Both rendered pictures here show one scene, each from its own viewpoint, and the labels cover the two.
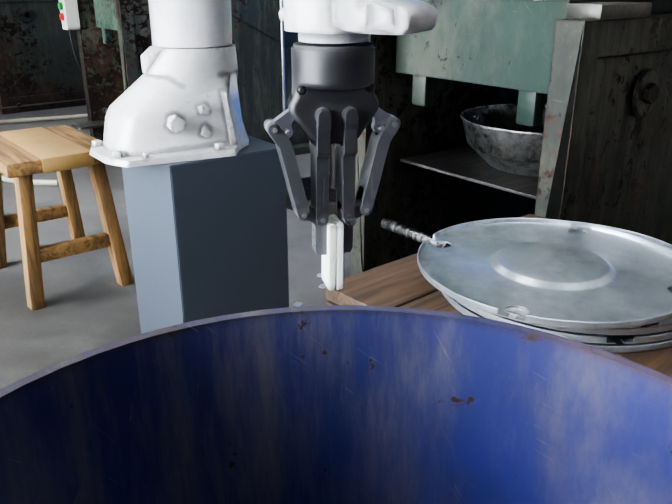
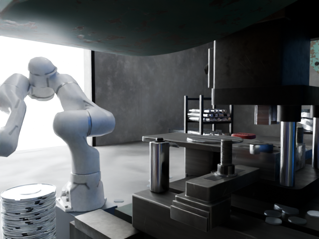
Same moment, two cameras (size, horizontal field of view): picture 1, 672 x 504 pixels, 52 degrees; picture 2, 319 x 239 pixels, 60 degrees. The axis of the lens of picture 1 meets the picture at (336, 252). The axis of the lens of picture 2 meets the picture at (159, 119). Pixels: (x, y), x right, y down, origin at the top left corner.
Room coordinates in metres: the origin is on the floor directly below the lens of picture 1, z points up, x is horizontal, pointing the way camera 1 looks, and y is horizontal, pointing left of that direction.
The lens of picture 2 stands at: (1.15, -0.93, 0.86)
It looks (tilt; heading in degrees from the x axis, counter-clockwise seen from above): 3 degrees down; 83
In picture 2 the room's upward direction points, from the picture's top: straight up
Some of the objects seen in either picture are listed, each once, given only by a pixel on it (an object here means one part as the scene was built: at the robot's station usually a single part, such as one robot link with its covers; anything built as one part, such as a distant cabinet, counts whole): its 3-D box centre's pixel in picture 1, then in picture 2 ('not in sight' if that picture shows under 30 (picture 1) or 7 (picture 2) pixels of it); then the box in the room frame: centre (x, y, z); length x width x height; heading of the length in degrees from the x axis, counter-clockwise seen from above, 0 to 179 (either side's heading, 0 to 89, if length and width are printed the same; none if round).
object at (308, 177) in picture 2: not in sight; (272, 177); (1.44, -0.43, 0.72); 0.20 x 0.16 x 0.03; 38
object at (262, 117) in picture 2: not in sight; (266, 114); (1.43, -0.42, 0.84); 0.05 x 0.03 x 0.04; 38
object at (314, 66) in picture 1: (333, 92); not in sight; (0.64, 0.00, 0.58); 0.08 x 0.07 x 0.09; 106
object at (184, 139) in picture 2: not in sight; (197, 164); (1.33, -0.29, 0.72); 0.25 x 0.14 x 0.14; 128
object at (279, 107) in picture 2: not in sight; (274, 103); (1.44, -0.43, 0.86); 0.20 x 0.16 x 0.05; 38
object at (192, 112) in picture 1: (170, 98); (80, 186); (0.97, 0.23, 0.52); 0.22 x 0.19 x 0.14; 127
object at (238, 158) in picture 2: not in sight; (267, 157); (1.43, -0.43, 0.76); 0.15 x 0.09 x 0.05; 38
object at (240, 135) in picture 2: not in sight; (243, 144); (1.55, -0.05, 0.72); 0.07 x 0.06 x 0.08; 128
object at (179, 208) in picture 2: not in sight; (222, 174); (1.30, -0.53, 0.76); 0.17 x 0.06 x 0.10; 38
